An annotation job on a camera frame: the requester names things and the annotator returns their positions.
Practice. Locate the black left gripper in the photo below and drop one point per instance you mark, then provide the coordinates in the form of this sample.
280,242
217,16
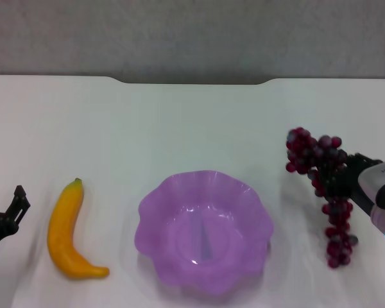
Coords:
0,226

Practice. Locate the yellow banana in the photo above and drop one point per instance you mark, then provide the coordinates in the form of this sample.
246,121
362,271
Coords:
64,231

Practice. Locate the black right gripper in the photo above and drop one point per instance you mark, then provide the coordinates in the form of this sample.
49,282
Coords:
353,183

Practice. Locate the purple wavy plastic plate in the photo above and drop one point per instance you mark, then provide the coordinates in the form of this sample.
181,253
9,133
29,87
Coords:
179,224

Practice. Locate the dark red grape bunch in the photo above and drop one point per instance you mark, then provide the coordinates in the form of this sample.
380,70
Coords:
308,150

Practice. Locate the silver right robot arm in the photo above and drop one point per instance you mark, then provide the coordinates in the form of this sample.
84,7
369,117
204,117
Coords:
377,171

